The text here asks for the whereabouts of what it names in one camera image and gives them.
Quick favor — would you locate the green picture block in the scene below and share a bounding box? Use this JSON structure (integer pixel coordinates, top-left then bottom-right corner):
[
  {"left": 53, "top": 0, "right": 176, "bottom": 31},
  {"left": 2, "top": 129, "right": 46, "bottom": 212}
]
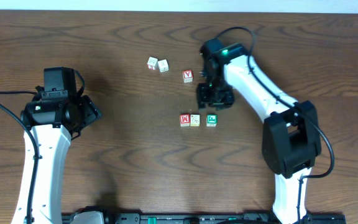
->
[{"left": 206, "top": 114, "right": 218, "bottom": 127}]

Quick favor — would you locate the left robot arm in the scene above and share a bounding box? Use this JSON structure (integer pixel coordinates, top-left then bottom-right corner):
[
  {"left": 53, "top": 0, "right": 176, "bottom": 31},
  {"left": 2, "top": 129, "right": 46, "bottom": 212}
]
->
[{"left": 12, "top": 67, "right": 102, "bottom": 223}]

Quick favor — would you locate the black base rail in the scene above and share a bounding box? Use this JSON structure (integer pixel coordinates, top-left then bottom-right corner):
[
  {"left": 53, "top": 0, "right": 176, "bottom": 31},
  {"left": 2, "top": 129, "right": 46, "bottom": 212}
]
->
[{"left": 105, "top": 212, "right": 346, "bottom": 224}]

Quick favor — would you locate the red M letter block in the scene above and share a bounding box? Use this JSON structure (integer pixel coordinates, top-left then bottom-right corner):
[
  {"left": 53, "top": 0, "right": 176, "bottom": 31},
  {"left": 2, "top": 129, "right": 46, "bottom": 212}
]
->
[{"left": 180, "top": 114, "right": 191, "bottom": 127}]

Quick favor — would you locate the red A letter block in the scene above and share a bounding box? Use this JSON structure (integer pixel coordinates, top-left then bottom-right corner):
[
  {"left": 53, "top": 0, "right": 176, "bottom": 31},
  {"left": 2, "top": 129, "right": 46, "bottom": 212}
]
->
[{"left": 182, "top": 70, "right": 193, "bottom": 83}]

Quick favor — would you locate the white letter block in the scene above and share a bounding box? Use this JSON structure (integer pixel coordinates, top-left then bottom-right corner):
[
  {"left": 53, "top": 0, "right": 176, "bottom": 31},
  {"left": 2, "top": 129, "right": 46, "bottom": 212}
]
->
[{"left": 157, "top": 59, "right": 169, "bottom": 72}]

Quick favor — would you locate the cream picture block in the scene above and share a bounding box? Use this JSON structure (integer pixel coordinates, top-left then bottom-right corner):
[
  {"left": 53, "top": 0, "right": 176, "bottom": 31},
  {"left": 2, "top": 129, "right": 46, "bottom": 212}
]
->
[{"left": 190, "top": 114, "right": 200, "bottom": 127}]

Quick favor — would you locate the white block red side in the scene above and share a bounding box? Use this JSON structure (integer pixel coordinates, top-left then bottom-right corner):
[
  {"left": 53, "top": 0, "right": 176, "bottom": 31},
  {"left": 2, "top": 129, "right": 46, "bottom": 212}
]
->
[{"left": 147, "top": 57, "right": 158, "bottom": 70}]

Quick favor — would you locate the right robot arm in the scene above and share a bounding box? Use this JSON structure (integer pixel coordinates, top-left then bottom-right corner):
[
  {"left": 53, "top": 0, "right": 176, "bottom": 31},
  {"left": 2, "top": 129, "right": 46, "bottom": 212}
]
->
[{"left": 196, "top": 38, "right": 321, "bottom": 223}]

